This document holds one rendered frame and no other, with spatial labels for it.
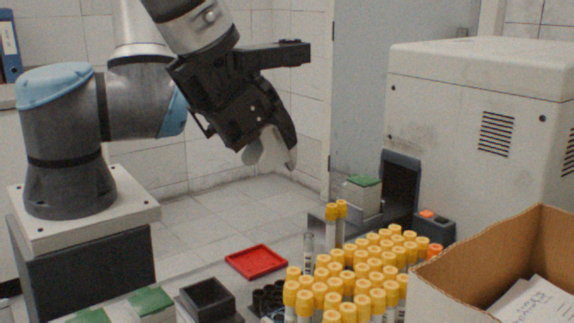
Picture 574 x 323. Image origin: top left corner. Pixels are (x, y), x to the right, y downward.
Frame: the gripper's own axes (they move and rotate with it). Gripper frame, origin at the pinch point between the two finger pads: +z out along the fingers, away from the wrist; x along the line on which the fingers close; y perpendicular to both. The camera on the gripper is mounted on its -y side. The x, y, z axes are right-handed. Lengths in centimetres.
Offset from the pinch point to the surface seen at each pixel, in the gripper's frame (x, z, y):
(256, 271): -1.8, 11.9, 12.4
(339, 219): 5.7, 8.7, 0.6
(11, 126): -159, 17, 27
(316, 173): -173, 156, -88
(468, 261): 25.3, 5.5, -0.6
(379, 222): 3.2, 18.4, -6.5
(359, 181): 0.8, 11.4, -7.7
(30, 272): -25.5, 1.1, 36.0
